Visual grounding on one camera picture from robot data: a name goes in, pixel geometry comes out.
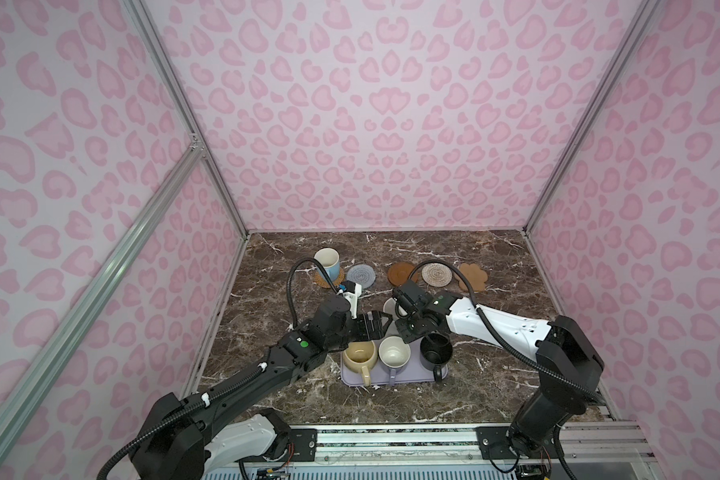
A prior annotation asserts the woven rattan coaster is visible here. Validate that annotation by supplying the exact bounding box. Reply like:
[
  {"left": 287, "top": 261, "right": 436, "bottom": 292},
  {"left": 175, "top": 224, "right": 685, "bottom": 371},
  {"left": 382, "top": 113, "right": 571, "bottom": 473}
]
[{"left": 313, "top": 269, "right": 345, "bottom": 289}]

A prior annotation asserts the aluminium frame strut right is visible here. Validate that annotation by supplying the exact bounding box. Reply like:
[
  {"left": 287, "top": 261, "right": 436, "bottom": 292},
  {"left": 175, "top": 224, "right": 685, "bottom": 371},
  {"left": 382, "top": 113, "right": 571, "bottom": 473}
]
[{"left": 523, "top": 0, "right": 664, "bottom": 237}]

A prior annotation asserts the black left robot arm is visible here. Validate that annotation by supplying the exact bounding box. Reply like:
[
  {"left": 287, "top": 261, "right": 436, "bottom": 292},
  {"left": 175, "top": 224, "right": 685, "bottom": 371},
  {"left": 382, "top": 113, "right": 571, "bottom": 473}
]
[{"left": 127, "top": 295, "right": 392, "bottom": 479}]

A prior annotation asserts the white speckled mug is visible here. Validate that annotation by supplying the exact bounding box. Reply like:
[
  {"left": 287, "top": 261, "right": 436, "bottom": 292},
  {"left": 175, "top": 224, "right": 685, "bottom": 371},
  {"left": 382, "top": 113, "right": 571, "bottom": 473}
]
[{"left": 382, "top": 298, "right": 398, "bottom": 320}]

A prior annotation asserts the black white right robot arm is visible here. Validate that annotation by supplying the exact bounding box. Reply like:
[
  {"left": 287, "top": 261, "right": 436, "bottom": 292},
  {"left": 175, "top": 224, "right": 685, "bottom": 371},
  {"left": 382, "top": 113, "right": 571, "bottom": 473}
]
[{"left": 393, "top": 280, "right": 604, "bottom": 457}]

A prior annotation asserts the right black corrugated cable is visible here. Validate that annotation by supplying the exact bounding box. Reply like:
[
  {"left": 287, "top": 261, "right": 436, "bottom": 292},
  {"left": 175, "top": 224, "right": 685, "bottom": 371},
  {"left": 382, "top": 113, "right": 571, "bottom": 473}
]
[{"left": 406, "top": 259, "right": 607, "bottom": 480}]

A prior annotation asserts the grey round coaster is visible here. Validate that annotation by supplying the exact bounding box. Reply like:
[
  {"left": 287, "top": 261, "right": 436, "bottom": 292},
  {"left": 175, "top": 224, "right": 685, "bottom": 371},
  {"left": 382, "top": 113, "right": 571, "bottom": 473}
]
[{"left": 346, "top": 264, "right": 376, "bottom": 290}]

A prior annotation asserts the aluminium frame struts left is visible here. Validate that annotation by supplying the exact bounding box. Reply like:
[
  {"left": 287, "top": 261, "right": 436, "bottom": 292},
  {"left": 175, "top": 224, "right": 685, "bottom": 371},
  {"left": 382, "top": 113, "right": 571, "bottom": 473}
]
[{"left": 0, "top": 0, "right": 250, "bottom": 475}]

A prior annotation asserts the lilac plastic tray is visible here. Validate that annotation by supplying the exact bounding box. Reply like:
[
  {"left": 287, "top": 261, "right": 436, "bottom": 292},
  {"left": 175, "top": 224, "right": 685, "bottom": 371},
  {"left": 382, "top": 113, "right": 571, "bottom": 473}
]
[{"left": 341, "top": 334, "right": 453, "bottom": 387}]

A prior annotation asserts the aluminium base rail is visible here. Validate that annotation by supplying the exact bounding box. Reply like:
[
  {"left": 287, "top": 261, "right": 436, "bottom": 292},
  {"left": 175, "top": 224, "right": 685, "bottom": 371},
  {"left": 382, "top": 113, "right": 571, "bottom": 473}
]
[{"left": 137, "top": 421, "right": 661, "bottom": 480}]

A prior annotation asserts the light blue mug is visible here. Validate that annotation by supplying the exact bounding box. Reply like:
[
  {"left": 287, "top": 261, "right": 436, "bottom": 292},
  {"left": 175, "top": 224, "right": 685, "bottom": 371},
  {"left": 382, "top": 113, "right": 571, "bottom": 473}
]
[{"left": 314, "top": 248, "right": 340, "bottom": 283}]

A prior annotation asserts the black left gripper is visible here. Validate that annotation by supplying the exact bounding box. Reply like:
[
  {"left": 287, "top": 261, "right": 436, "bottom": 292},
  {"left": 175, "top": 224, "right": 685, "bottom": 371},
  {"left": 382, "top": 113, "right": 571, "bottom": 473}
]
[{"left": 326, "top": 308, "right": 394, "bottom": 353}]

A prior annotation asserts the brown flower cork coaster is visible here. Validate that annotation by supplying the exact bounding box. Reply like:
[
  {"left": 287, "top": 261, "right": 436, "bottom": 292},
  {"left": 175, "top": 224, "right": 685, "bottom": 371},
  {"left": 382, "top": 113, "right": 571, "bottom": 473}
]
[{"left": 458, "top": 263, "right": 489, "bottom": 293}]

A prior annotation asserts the multicolour braided round coaster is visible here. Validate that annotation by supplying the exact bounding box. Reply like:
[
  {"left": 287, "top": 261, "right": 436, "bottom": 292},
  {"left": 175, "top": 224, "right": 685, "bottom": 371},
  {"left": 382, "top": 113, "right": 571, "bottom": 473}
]
[{"left": 421, "top": 263, "right": 453, "bottom": 288}]

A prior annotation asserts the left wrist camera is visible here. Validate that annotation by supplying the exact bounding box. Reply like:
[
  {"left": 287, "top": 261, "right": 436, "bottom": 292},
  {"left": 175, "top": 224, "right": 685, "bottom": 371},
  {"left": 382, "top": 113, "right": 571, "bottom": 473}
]
[{"left": 339, "top": 280, "right": 363, "bottom": 319}]

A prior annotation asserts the brown wooden round coaster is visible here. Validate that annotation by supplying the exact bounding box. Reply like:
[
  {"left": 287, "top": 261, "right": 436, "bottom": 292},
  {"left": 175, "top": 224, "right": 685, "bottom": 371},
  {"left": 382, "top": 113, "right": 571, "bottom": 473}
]
[{"left": 387, "top": 262, "right": 415, "bottom": 287}]

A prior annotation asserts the black mug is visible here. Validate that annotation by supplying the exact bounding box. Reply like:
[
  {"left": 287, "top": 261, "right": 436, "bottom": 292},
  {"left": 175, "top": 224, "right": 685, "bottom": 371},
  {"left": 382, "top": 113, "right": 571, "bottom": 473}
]
[{"left": 419, "top": 332, "right": 453, "bottom": 382}]

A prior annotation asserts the black corrugated cable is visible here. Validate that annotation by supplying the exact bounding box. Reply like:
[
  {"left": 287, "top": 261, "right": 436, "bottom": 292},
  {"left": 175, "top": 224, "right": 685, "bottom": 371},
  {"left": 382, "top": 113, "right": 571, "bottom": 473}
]
[
  {"left": 406, "top": 259, "right": 607, "bottom": 480},
  {"left": 95, "top": 257, "right": 340, "bottom": 480}
]

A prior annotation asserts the yellow beige mug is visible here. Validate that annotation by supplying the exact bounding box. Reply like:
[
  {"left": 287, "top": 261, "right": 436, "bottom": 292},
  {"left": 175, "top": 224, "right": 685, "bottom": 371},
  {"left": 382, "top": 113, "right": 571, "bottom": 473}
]
[{"left": 342, "top": 341, "right": 378, "bottom": 387}]

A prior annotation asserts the lilac white mug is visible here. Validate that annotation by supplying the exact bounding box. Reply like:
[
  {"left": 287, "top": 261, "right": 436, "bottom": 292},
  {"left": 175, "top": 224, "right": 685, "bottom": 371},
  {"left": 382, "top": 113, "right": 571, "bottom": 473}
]
[{"left": 378, "top": 335, "right": 411, "bottom": 386}]

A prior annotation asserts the left black corrugated cable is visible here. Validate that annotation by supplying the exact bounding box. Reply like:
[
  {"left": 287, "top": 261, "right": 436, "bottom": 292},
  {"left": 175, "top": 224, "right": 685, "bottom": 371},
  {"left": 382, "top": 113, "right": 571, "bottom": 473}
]
[{"left": 95, "top": 257, "right": 340, "bottom": 480}]

